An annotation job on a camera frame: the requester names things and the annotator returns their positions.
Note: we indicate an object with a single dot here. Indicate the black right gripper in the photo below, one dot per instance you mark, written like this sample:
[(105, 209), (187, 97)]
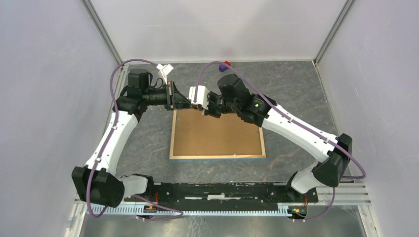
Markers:
[(209, 111)]

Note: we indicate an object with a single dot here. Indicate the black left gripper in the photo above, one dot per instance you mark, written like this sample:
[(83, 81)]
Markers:
[(174, 98)]

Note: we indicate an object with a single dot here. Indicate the brown frame backing board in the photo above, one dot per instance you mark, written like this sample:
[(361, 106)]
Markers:
[(216, 135)]

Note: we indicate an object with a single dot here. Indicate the blue wooden picture frame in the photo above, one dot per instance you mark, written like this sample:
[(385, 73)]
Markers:
[(216, 156)]

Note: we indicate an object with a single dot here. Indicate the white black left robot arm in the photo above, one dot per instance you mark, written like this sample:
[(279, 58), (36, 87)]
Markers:
[(96, 182)]

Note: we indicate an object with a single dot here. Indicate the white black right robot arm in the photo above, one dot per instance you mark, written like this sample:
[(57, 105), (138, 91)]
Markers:
[(330, 151)]

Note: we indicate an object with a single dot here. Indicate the red purple toy block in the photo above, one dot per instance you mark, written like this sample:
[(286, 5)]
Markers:
[(224, 66)]

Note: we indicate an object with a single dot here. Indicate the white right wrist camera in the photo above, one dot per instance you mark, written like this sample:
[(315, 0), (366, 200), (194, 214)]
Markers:
[(199, 96)]

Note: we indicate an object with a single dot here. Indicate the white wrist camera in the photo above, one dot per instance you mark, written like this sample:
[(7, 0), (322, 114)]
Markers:
[(199, 96), (163, 71)]

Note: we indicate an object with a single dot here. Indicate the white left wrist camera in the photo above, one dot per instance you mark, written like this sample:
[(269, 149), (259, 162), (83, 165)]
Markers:
[(163, 71)]

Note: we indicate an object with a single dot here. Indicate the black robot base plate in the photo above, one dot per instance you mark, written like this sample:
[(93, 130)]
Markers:
[(226, 196)]

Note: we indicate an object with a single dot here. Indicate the slotted cable duct rail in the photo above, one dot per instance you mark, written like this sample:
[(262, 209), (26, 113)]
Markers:
[(142, 209)]

